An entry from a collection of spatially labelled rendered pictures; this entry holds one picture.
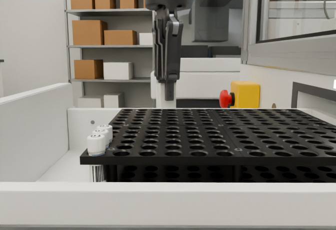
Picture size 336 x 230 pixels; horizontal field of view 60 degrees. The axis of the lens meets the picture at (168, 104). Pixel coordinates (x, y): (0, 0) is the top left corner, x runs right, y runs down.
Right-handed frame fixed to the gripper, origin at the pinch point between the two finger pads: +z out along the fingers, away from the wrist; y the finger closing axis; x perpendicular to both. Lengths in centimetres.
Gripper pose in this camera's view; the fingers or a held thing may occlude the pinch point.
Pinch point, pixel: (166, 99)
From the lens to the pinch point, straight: 54.9
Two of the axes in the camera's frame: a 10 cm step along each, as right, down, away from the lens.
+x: 9.7, -0.4, 2.5
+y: 2.6, 1.6, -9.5
